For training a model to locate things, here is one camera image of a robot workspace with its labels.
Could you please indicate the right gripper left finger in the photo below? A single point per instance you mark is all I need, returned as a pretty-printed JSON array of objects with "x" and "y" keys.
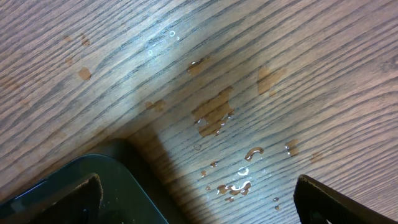
[{"x": 81, "y": 205}]

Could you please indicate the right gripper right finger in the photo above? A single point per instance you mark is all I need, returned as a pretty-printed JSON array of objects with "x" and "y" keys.
[{"x": 315, "y": 202}]

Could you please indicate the black plastic tray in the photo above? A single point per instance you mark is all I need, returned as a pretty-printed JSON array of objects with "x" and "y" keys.
[{"x": 131, "y": 192}]

